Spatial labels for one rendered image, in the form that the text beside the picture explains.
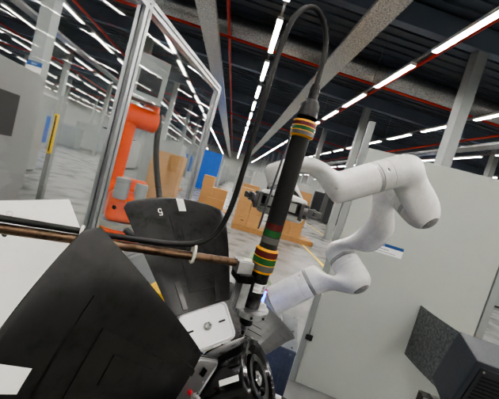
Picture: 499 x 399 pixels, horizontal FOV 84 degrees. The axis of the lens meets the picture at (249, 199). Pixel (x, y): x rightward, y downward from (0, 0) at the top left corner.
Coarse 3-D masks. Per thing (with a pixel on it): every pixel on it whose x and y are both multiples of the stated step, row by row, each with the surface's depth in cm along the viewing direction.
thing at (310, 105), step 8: (312, 88) 49; (312, 96) 48; (304, 104) 48; (312, 104) 48; (304, 112) 48; (312, 112) 48; (312, 120) 51; (256, 272) 50; (256, 280) 50; (264, 280) 50; (256, 288) 50; (264, 288) 51; (248, 296) 51; (256, 296) 50; (248, 304) 51; (256, 304) 51; (240, 320) 52
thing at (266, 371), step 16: (208, 352) 44; (224, 352) 42; (240, 352) 41; (256, 352) 46; (224, 368) 40; (240, 368) 39; (256, 368) 45; (208, 384) 39; (240, 384) 37; (256, 384) 41; (272, 384) 46
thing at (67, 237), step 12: (0, 228) 35; (12, 228) 36; (24, 228) 36; (36, 228) 37; (48, 240) 37; (60, 240) 38; (72, 240) 38; (132, 252) 42; (144, 252) 42; (156, 252) 43; (168, 252) 44; (180, 252) 45; (228, 264) 48
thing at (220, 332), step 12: (192, 312) 47; (204, 312) 48; (216, 312) 48; (228, 312) 49; (192, 324) 46; (216, 324) 47; (228, 324) 48; (192, 336) 45; (204, 336) 46; (216, 336) 46; (228, 336) 47; (204, 348) 45
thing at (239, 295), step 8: (240, 256) 51; (240, 264) 48; (248, 264) 49; (232, 272) 51; (240, 272) 48; (248, 272) 49; (240, 280) 48; (248, 280) 49; (240, 288) 49; (248, 288) 50; (232, 296) 51; (240, 296) 49; (232, 304) 51; (240, 304) 50; (240, 312) 49; (248, 312) 49; (256, 312) 50; (264, 312) 51; (248, 320) 49; (256, 320) 49; (264, 320) 50
